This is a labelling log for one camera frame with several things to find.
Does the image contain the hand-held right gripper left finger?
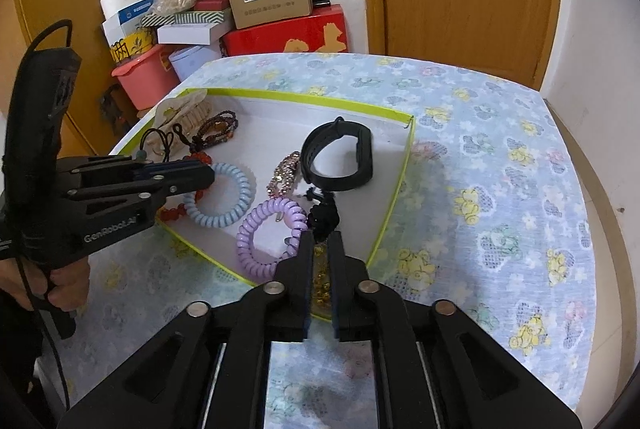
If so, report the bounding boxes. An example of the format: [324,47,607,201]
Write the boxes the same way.
[57,230,317,429]

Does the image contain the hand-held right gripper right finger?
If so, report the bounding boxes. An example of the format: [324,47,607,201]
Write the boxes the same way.
[327,230,583,429]

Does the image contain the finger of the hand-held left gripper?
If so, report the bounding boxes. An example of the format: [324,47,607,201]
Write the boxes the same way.
[56,156,209,191]
[66,166,217,216]

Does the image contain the gold bead bracelet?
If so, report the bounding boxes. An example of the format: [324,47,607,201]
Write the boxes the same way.
[310,244,333,310]

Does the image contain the red bead bracelet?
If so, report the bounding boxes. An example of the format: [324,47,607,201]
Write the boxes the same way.
[157,152,217,224]

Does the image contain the black cord bracelet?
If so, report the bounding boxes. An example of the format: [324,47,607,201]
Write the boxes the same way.
[137,123,188,165]

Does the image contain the light blue spiral hair tie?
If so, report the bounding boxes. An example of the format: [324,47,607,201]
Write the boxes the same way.
[182,162,257,229]

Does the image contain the brown bead bracelet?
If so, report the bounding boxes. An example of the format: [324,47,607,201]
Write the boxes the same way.
[190,110,240,150]

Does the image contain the purple spiral hair tie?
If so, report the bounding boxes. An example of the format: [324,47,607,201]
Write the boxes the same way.
[236,199,308,282]

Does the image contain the black pompom hair tie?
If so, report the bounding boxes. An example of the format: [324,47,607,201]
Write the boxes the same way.
[301,188,342,242]

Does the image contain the pink rhinestone hair clip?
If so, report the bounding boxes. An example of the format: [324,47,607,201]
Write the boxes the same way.
[268,150,302,199]

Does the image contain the lime green cardboard tray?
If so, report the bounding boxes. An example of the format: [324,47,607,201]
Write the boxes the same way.
[109,86,416,322]

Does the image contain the person's left hand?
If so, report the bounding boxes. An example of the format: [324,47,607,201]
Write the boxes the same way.
[0,256,92,314]

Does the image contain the beige hair claw clip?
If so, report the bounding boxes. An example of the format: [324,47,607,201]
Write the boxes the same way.
[152,90,211,155]

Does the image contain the pink plastic bin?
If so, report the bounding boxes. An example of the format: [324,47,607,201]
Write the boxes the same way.
[111,44,181,110]

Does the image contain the pale blue canister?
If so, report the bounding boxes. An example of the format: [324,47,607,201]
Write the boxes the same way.
[167,44,223,82]

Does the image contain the yellow printed box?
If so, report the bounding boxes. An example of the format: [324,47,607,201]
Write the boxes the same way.
[109,28,153,65]

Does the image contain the white flat box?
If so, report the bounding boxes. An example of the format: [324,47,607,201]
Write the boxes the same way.
[156,22,235,46]

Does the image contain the black rubber wristband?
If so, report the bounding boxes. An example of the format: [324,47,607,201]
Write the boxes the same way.
[301,116,375,189]

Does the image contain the blue and white box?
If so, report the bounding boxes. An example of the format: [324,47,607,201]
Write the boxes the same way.
[102,0,157,45]

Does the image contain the green striped box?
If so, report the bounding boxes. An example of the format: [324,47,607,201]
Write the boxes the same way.
[140,8,233,27]

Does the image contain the red gift box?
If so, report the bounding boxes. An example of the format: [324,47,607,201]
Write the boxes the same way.
[221,4,349,57]

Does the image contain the blue floral tablecloth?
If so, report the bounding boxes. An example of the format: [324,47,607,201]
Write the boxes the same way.
[37,52,598,429]

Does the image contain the person's dark clothing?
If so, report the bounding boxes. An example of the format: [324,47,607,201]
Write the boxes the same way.
[0,289,57,429]

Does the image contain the black cable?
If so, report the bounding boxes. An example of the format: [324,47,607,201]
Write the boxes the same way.
[17,19,73,415]

